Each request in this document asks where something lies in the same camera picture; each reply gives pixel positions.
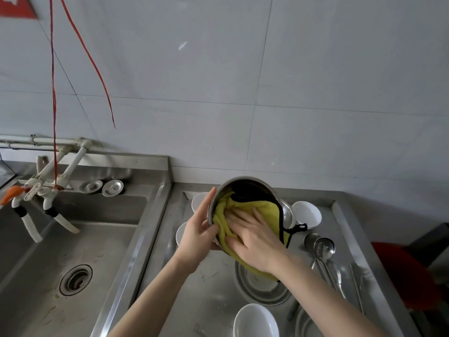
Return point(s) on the person's left thumb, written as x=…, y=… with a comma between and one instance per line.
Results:
x=213, y=232

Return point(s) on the person's right hand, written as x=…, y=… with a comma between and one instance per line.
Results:
x=261, y=247

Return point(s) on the yellow cloth with black trim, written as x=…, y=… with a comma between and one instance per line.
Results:
x=261, y=209

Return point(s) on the person's right middle finger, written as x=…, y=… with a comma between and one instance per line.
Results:
x=234, y=223

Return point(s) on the person's right forearm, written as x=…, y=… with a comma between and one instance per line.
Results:
x=322, y=301

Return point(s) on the stainless steel plate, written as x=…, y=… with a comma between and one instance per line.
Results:
x=303, y=326
x=261, y=289

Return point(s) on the sink drain strainer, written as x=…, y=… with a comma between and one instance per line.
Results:
x=75, y=280

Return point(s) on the person's right little finger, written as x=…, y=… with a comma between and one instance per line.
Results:
x=260, y=217

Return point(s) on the stainless steel bowl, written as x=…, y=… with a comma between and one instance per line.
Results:
x=245, y=185

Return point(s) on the red wall sign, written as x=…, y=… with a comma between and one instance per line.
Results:
x=15, y=6

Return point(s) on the person's right thumb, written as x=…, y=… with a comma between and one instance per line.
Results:
x=233, y=243

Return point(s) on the stainless steel ladle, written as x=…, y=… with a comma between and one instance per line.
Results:
x=324, y=248
x=309, y=240

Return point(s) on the white ceramic bowl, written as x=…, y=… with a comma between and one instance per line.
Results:
x=198, y=201
x=308, y=214
x=254, y=322
x=180, y=233

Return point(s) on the steel chopsticks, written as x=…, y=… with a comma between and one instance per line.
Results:
x=357, y=284

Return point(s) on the white water pipes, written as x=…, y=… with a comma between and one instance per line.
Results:
x=72, y=164

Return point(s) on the person's left forearm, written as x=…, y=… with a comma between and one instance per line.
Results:
x=150, y=301

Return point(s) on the red plastic stool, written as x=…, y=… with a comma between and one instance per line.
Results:
x=407, y=273

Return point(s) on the person's left hand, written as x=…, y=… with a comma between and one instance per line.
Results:
x=194, y=242

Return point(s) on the white faucet with black band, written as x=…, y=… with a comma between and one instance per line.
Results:
x=30, y=226
x=65, y=221

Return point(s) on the stainless steel sink basin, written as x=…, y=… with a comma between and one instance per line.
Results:
x=52, y=259

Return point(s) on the round steel sink plug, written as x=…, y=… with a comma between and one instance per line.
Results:
x=112, y=188
x=90, y=186

